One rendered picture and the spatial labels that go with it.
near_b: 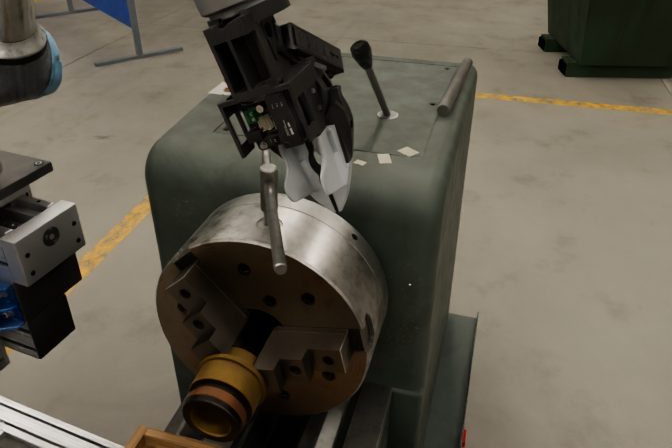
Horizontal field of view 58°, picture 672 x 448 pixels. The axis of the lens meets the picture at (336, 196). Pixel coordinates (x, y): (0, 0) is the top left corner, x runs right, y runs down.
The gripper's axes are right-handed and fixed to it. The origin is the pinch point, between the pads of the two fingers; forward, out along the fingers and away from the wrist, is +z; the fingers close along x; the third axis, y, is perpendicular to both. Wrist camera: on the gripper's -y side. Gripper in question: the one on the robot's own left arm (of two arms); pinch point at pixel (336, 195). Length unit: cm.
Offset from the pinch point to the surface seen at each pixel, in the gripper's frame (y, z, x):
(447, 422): -44, 81, -18
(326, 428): -11, 45, -23
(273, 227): 2.6, 0.8, -6.6
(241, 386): 5.0, 19.6, -18.7
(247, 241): -6.5, 6.7, -17.0
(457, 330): -75, 81, -19
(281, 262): 10.3, 0.4, -2.3
